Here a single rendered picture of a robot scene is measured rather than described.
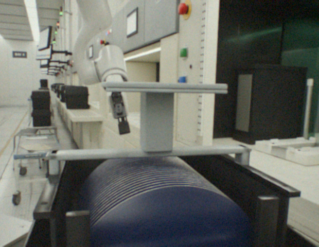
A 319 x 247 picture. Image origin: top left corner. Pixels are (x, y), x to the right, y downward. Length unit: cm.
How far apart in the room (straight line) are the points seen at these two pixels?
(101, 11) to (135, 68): 157
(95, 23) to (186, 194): 70
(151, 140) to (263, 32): 107
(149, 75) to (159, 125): 217
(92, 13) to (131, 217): 70
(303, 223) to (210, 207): 39
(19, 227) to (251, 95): 85
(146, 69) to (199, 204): 222
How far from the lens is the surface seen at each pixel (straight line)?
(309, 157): 89
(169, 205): 27
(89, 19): 89
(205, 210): 28
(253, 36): 129
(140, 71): 244
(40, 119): 439
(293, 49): 134
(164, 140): 31
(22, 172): 369
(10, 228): 74
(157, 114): 30
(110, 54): 94
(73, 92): 328
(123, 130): 79
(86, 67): 93
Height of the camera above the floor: 108
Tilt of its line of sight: 9 degrees down
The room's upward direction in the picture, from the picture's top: 1 degrees clockwise
